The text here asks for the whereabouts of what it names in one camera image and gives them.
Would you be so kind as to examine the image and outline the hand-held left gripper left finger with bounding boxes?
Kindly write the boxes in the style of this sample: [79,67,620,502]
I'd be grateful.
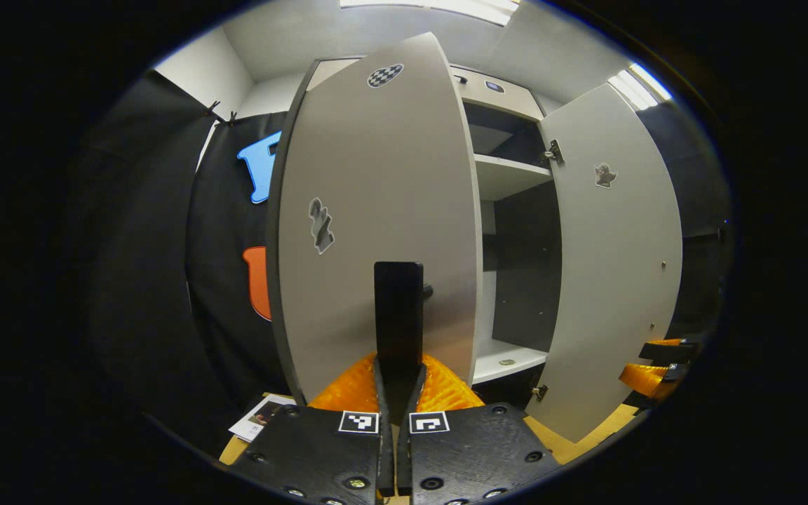
[232,353,395,505]

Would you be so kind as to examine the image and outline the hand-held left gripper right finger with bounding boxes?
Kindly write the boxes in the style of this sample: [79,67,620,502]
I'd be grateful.
[396,353,563,505]

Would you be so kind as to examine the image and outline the beige shoe cabinet door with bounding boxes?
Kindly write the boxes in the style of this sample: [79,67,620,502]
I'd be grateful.
[525,83,685,445]
[266,32,483,422]

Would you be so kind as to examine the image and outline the double-door shoe cabinet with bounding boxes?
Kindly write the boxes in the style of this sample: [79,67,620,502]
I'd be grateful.
[302,56,566,411]

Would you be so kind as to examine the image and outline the white cabinet shelf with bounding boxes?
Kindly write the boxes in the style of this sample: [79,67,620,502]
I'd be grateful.
[472,339,550,385]
[474,153,554,202]

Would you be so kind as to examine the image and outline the white printed paper card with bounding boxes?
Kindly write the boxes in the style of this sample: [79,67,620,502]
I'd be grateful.
[229,394,296,443]

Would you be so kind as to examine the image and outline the ceiling light panel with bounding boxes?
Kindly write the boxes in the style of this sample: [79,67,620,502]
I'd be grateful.
[607,62,673,112]

